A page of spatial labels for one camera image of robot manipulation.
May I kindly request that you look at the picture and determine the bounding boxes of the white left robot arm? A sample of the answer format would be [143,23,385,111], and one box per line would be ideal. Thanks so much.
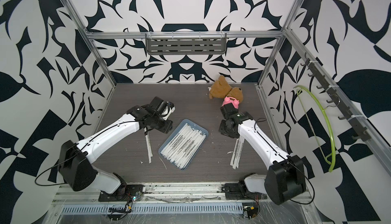
[58,97,175,196]

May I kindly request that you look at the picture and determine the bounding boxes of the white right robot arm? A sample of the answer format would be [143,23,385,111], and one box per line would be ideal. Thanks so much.
[219,104,306,205]

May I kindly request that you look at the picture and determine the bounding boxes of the pink alarm clock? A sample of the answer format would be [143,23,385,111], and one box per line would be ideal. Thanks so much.
[222,96,240,109]

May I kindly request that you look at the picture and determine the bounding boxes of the brown teddy bear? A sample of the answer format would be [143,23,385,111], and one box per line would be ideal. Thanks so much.
[208,75,244,103]

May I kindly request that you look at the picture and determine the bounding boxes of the left pile wrapped straw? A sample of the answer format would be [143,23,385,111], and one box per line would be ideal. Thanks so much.
[144,127,153,163]

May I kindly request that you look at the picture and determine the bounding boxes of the pile wrapped straw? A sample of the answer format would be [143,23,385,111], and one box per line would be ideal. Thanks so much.
[144,127,153,163]
[230,137,244,169]

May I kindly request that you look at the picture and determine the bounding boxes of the right pile wrapped straw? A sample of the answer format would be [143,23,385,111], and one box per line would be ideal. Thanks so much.
[230,137,244,169]

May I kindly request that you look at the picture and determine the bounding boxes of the green clothes hanger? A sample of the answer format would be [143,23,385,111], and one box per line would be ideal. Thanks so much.
[294,85,337,173]

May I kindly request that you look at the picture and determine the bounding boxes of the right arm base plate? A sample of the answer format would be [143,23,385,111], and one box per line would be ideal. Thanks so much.
[222,182,268,200]

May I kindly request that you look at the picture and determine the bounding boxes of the grey wall shelf rack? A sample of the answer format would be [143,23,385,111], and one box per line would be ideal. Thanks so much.
[145,32,228,55]

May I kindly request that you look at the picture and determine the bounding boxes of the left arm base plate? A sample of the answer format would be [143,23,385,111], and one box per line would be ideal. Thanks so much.
[98,184,144,202]

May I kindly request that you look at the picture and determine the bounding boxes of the white cable duct strip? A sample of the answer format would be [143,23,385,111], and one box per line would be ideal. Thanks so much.
[61,202,243,215]

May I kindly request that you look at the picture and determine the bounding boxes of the black wall hook rail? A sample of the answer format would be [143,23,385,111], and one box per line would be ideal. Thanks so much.
[303,53,372,142]

